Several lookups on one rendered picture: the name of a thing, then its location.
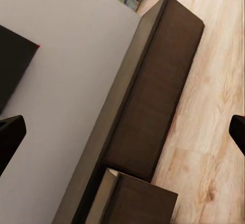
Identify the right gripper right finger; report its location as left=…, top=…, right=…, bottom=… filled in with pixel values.
left=229, top=115, right=245, bottom=156

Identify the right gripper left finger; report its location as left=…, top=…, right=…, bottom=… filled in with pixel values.
left=0, top=115, right=27, bottom=176

